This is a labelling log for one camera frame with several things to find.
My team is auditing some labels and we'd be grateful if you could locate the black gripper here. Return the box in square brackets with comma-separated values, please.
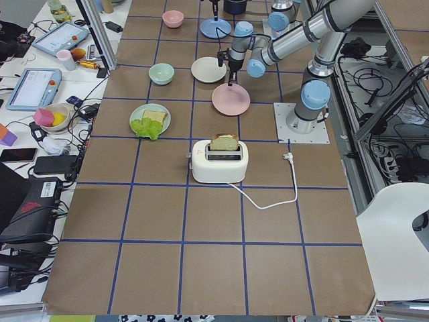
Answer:
[210, 0, 219, 21]
[228, 58, 243, 88]

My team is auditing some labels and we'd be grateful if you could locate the blue plate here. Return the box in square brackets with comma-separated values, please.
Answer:
[200, 19, 231, 40]

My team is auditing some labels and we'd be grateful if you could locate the pink plate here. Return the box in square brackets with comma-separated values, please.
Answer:
[212, 83, 251, 116]

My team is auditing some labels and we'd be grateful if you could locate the dark blue saucepan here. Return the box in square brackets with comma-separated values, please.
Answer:
[223, 0, 247, 15]

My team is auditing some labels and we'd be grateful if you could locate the cream white plate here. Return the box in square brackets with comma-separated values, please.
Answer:
[191, 56, 227, 83]

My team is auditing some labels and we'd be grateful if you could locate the pink bowl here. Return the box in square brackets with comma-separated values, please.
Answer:
[162, 10, 184, 29]

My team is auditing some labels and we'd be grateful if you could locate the bread slice in toaster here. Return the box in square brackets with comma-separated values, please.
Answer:
[210, 133, 239, 151]

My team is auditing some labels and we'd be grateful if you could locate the mint green bowl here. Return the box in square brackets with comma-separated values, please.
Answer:
[149, 63, 174, 85]

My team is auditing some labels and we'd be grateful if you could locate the bread slice on plate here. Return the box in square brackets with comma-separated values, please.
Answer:
[142, 109, 168, 124]

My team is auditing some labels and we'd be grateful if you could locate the white toaster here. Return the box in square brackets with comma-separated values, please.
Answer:
[190, 140, 249, 184]

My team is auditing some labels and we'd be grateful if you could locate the green plate with food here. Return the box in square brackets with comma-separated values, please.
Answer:
[129, 103, 171, 134]

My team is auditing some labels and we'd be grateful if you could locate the green lettuce leaf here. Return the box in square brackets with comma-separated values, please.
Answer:
[130, 117, 163, 140]

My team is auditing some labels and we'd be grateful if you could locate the black power adapter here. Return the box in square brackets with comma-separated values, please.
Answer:
[105, 21, 123, 33]

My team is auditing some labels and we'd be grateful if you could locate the orange yellow screwdriver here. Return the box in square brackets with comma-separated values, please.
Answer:
[76, 60, 100, 69]

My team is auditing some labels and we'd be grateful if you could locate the teach pendant tablet far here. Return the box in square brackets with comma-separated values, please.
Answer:
[32, 21, 89, 56]

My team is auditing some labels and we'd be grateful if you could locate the teach pendant tablet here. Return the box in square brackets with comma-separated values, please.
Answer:
[6, 68, 62, 111]
[32, 21, 89, 56]

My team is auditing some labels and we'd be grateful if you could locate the pink cup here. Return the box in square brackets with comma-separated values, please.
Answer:
[56, 50, 76, 71]

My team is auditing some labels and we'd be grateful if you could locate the bowl with toy fruit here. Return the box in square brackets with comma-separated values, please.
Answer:
[33, 103, 72, 133]

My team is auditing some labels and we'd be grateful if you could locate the teach pendant tablet near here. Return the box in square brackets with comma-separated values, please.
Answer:
[6, 68, 62, 111]

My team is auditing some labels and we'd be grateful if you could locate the black smartphone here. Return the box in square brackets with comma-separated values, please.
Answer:
[1, 148, 38, 162]

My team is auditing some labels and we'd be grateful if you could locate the white chair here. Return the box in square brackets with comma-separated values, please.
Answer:
[357, 182, 428, 301]

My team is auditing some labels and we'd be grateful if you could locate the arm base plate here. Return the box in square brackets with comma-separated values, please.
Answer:
[262, 18, 279, 39]
[273, 103, 330, 144]

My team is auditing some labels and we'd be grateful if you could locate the white toaster power cable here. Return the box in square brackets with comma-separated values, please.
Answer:
[226, 152, 299, 211]

